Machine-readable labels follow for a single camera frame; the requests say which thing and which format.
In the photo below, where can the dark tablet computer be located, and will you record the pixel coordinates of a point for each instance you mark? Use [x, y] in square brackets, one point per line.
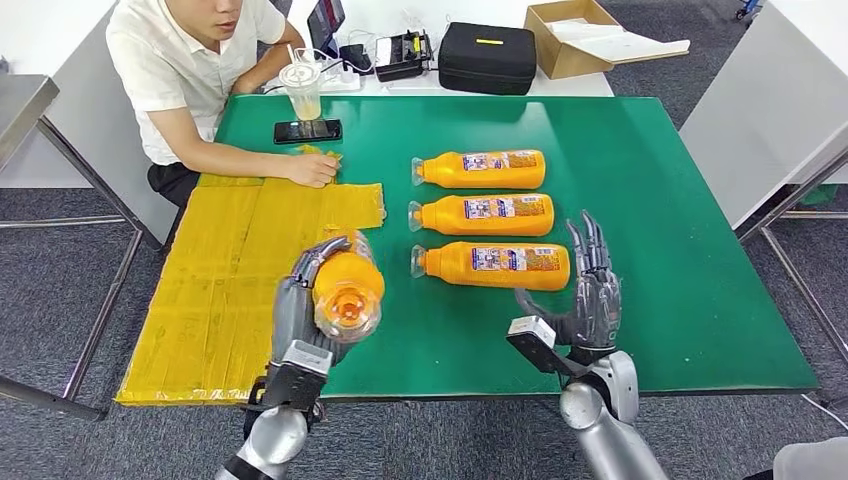
[326, 23]

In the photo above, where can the white paper sheet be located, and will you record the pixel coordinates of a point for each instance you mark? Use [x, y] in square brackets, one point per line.
[623, 46]

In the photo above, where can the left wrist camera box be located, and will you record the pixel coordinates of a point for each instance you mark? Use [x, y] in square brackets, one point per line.
[301, 371]

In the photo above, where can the yellow taped cardboard mat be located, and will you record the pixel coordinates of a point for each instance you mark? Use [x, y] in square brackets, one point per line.
[212, 285]

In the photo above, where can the person's right forearm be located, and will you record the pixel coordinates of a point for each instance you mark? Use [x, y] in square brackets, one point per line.
[232, 159]

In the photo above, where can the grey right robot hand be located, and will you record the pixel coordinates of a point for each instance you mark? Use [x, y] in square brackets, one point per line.
[596, 311]

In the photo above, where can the person's right hand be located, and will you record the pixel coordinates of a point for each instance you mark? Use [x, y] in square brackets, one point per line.
[314, 171]

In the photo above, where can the clear plastic drink cup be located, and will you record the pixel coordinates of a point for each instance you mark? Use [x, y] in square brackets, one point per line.
[303, 93]

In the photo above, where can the black smartphone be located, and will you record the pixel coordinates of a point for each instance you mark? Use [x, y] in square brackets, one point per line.
[308, 131]

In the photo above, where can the black power adapter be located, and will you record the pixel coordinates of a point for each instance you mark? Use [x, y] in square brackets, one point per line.
[356, 58]

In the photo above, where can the person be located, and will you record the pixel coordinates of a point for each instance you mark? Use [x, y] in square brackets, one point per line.
[172, 66]

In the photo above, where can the orange detergent bottle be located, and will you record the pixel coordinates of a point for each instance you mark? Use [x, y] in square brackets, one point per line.
[450, 179]
[450, 224]
[450, 275]
[351, 285]

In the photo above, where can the steel table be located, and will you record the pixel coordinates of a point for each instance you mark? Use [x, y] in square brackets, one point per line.
[20, 99]

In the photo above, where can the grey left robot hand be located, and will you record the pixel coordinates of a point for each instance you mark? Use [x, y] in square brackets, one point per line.
[295, 311]

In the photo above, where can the white desk with metal legs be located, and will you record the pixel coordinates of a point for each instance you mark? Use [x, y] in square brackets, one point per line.
[762, 99]

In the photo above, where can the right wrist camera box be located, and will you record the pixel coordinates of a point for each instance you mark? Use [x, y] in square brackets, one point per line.
[533, 334]

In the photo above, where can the brown cardboard box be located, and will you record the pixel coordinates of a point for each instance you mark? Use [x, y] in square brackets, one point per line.
[563, 63]

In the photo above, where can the black carrying case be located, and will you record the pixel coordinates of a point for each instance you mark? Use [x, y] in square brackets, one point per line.
[487, 63]

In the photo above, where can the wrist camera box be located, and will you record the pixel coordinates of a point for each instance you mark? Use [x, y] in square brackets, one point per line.
[301, 371]
[533, 334]

